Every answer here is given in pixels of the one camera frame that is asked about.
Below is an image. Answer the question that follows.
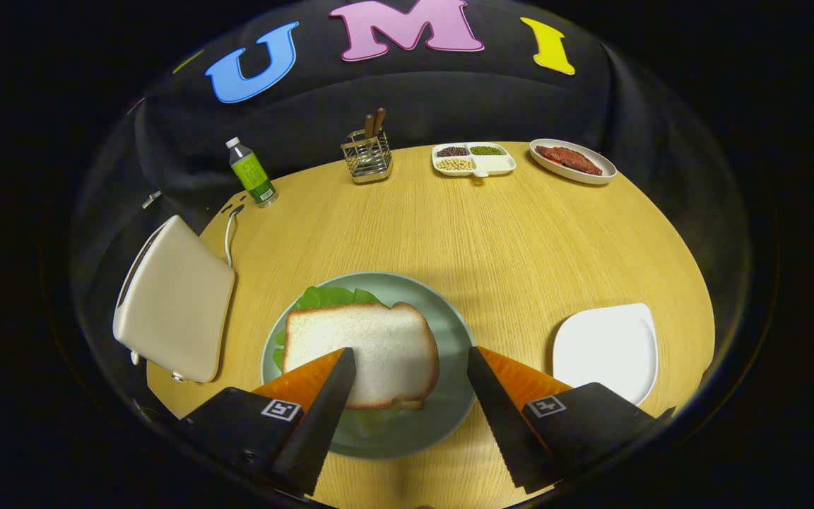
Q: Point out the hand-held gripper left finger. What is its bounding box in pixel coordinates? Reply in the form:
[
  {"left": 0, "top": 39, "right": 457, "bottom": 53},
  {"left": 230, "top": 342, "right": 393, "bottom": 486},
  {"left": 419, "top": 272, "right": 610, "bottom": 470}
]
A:
[{"left": 179, "top": 346, "right": 358, "bottom": 497}]

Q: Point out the black backdrop cloth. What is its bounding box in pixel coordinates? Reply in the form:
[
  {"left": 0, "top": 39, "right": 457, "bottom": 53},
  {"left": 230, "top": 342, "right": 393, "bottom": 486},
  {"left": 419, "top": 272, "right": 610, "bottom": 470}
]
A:
[{"left": 71, "top": 0, "right": 747, "bottom": 283}]

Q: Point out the cream white toaster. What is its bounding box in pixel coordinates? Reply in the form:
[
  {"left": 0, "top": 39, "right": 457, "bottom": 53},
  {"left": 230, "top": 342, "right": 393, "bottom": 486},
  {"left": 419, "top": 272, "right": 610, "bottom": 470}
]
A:
[{"left": 112, "top": 215, "right": 236, "bottom": 384}]

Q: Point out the white toaster cable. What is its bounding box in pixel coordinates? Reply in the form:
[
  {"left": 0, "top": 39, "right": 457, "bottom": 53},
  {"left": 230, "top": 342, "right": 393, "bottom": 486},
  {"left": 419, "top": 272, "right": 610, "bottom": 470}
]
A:
[{"left": 224, "top": 205, "right": 245, "bottom": 267}]

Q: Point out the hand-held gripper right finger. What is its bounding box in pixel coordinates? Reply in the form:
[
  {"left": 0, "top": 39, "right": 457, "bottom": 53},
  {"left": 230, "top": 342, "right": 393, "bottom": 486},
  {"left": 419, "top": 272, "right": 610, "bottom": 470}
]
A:
[{"left": 466, "top": 346, "right": 676, "bottom": 494}]

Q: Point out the green lettuce leaf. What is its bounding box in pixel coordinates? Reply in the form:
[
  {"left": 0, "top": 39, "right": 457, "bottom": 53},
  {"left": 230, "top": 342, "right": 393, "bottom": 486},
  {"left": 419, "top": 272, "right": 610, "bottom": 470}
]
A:
[{"left": 273, "top": 286, "right": 422, "bottom": 439}]

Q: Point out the white round plate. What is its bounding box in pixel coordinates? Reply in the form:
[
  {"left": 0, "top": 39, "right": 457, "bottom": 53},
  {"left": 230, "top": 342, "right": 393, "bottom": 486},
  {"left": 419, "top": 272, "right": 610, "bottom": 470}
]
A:
[{"left": 529, "top": 139, "right": 618, "bottom": 186}]

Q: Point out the green label drink bottle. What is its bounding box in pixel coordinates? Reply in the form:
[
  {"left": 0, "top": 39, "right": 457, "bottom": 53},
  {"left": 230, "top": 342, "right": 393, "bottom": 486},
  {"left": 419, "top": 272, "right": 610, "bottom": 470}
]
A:
[{"left": 225, "top": 137, "right": 279, "bottom": 208}]

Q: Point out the metal wire utensil holder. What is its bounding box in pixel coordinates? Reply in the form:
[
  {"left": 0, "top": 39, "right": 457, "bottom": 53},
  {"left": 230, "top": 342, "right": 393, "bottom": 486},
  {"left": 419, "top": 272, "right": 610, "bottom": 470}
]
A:
[{"left": 341, "top": 129, "right": 394, "bottom": 185}]

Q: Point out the white square plate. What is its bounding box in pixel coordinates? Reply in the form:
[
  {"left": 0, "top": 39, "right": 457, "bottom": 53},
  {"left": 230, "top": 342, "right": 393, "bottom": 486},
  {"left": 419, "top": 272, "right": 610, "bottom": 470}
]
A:
[{"left": 553, "top": 303, "right": 659, "bottom": 406}]

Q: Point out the white divided dish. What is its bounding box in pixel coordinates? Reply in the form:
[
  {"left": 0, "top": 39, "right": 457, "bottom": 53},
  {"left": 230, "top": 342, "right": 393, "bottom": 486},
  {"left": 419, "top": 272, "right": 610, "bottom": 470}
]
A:
[{"left": 432, "top": 143, "right": 517, "bottom": 178}]

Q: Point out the brown meat slice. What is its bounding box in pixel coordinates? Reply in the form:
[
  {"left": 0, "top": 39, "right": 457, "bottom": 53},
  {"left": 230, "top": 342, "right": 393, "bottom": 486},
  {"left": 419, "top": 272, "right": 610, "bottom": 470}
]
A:
[{"left": 536, "top": 146, "right": 603, "bottom": 176}]

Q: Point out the pale green round plate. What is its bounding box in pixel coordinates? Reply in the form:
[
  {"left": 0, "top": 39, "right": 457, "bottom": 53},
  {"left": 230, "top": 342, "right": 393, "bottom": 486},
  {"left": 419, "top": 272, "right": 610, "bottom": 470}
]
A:
[{"left": 260, "top": 271, "right": 476, "bottom": 460}]

